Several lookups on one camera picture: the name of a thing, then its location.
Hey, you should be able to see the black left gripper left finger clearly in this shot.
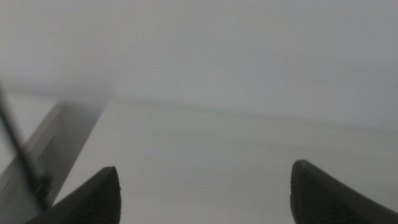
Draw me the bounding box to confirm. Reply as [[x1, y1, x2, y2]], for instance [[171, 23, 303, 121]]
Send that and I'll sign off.
[[26, 166, 122, 224]]

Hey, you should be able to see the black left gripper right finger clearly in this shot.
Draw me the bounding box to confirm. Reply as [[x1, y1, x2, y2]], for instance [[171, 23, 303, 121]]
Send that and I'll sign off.
[[289, 159, 398, 224]]

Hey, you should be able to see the black clamped stand pole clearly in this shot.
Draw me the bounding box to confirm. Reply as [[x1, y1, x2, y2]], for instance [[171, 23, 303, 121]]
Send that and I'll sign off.
[[0, 83, 53, 213]]

